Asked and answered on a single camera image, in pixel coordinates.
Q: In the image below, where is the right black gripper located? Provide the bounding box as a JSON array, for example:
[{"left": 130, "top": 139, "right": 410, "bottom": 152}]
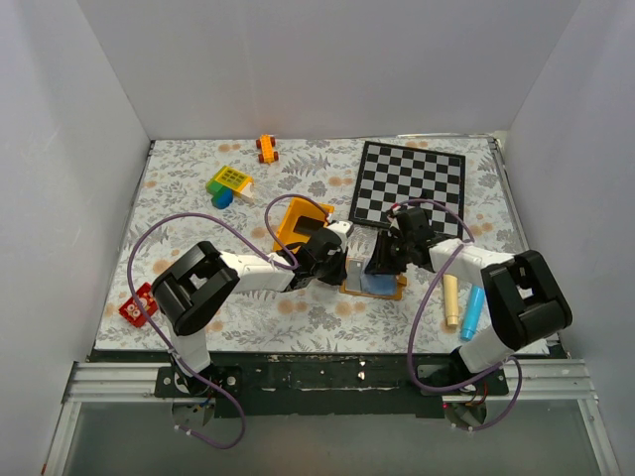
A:
[{"left": 363, "top": 230, "right": 412, "bottom": 276}]

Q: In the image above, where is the tan leather card holder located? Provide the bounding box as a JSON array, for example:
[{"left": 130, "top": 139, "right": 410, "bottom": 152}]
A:
[{"left": 339, "top": 273, "right": 408, "bottom": 300}]

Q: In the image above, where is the dark credit card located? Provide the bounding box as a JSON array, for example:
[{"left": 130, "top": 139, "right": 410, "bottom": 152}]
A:
[
  {"left": 345, "top": 259, "right": 366, "bottom": 293},
  {"left": 293, "top": 216, "right": 326, "bottom": 237}
]

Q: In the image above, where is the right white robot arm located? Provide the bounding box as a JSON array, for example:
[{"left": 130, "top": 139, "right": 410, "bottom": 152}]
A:
[{"left": 366, "top": 202, "right": 572, "bottom": 395}]

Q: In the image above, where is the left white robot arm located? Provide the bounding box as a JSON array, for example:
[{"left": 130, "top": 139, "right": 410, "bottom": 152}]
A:
[{"left": 151, "top": 221, "right": 353, "bottom": 397}]

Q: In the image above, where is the yellow plastic bin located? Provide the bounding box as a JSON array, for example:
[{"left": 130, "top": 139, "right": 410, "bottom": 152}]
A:
[{"left": 276, "top": 197, "right": 334, "bottom": 248}]

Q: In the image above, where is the beige toy microphone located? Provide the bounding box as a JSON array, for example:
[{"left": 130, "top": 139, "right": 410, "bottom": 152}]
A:
[{"left": 443, "top": 274, "right": 459, "bottom": 328}]

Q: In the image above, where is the black white chessboard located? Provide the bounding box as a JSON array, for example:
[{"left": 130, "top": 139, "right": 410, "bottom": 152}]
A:
[{"left": 349, "top": 141, "right": 466, "bottom": 238}]

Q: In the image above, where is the blue toy microphone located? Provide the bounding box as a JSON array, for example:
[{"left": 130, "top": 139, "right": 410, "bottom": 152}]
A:
[{"left": 459, "top": 286, "right": 485, "bottom": 342}]

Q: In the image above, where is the floral table mat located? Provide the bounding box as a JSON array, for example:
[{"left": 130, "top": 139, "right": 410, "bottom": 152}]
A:
[{"left": 96, "top": 137, "right": 547, "bottom": 356}]

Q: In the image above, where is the yellow green toy block house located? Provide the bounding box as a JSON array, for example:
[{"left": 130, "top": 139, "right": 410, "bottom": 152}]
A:
[{"left": 205, "top": 166, "right": 254, "bottom": 209}]

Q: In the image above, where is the orange toy car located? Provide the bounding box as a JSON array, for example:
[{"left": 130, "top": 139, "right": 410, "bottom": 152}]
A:
[{"left": 256, "top": 134, "right": 279, "bottom": 164}]

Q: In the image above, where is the red toy block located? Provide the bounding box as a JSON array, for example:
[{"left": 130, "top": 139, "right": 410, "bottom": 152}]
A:
[{"left": 118, "top": 283, "right": 158, "bottom": 328}]

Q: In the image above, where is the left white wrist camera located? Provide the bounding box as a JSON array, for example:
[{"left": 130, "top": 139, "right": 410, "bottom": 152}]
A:
[{"left": 326, "top": 220, "right": 354, "bottom": 249}]

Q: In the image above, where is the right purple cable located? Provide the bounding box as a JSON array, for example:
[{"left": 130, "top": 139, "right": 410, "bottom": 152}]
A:
[{"left": 387, "top": 198, "right": 523, "bottom": 431}]

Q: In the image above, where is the purple cable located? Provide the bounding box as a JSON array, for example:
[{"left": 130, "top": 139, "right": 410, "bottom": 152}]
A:
[
  {"left": 387, "top": 198, "right": 523, "bottom": 431},
  {"left": 127, "top": 193, "right": 333, "bottom": 450}
]

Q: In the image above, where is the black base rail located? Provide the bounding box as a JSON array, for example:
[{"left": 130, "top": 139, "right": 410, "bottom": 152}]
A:
[{"left": 148, "top": 350, "right": 507, "bottom": 420}]

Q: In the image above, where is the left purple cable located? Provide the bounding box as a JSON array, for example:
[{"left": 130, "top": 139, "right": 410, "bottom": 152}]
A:
[{"left": 127, "top": 193, "right": 333, "bottom": 450}]

